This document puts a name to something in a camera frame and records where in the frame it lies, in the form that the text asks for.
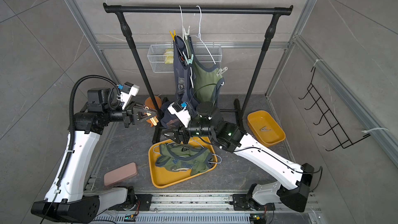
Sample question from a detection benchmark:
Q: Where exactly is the light blue wire hanger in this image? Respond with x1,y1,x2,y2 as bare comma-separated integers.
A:
149,138,222,176

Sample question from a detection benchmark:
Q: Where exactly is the green printed tank top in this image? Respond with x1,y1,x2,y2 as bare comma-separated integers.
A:
155,143,215,176

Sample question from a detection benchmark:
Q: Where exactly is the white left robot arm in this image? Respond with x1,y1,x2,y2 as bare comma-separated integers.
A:
31,75,157,224

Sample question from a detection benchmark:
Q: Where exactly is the orange plush toy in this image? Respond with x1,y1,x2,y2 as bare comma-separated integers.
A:
144,96,162,115

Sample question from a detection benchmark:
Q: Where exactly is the dark grey tank top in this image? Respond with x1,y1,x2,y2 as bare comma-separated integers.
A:
173,35,198,115

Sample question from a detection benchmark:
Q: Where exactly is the plain green tank top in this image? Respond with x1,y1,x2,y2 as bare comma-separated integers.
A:
187,36,225,106

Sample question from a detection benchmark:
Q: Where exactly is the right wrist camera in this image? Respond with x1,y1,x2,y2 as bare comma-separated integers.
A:
167,102,192,128

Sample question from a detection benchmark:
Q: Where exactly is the orange clothespin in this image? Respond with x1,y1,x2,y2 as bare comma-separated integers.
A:
145,106,159,127

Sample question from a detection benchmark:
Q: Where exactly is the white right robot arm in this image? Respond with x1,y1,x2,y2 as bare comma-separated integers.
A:
163,100,315,213

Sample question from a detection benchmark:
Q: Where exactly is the yellow item in basket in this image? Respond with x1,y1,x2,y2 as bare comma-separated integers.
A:
164,48,174,64

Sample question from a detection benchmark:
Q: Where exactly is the black wire wall rack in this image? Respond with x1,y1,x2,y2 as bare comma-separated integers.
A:
298,67,371,152

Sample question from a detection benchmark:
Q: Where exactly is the pink rectangular case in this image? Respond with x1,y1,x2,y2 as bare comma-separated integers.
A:
104,162,138,186

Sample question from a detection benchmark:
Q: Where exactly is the metal base rail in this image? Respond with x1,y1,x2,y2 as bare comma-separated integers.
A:
83,191,312,224

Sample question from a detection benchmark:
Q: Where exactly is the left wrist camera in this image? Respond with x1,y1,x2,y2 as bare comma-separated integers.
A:
118,82,140,110

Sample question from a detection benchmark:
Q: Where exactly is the white wire hanger right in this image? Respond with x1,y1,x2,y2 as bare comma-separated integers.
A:
190,5,216,65

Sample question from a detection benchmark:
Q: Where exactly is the small yellow plastic tray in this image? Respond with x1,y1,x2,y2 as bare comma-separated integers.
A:
247,110,286,147

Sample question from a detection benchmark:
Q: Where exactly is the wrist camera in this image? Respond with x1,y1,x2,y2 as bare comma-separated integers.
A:
118,82,140,110
167,102,192,128

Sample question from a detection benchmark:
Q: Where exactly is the black clothes rack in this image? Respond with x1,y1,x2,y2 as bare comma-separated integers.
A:
103,2,294,144

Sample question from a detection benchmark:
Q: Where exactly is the white wire basket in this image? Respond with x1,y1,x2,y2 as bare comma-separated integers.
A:
147,43,222,73

